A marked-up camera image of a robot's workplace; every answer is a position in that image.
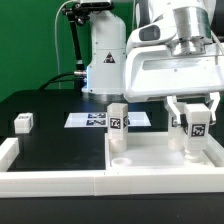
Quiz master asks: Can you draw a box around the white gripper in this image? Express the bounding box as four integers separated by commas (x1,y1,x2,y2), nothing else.
124,44,224,128

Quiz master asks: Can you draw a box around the white square table top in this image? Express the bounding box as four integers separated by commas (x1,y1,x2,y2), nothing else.
105,132,224,169

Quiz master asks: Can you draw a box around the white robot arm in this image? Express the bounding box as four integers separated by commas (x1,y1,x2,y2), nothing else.
81,0,224,127

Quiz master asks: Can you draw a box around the white U-shaped obstacle fence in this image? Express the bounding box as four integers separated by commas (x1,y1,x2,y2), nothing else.
0,138,224,198

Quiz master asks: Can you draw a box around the white marker sheet with tags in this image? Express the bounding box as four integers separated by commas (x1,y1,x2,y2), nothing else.
64,112,151,128

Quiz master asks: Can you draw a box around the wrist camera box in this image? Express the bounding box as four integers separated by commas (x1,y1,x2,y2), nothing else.
126,14,177,52

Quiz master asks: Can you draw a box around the black cable bundle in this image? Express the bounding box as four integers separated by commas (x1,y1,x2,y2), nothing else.
38,71,88,91

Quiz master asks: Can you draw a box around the white cable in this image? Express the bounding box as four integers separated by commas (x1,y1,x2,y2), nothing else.
54,0,79,89

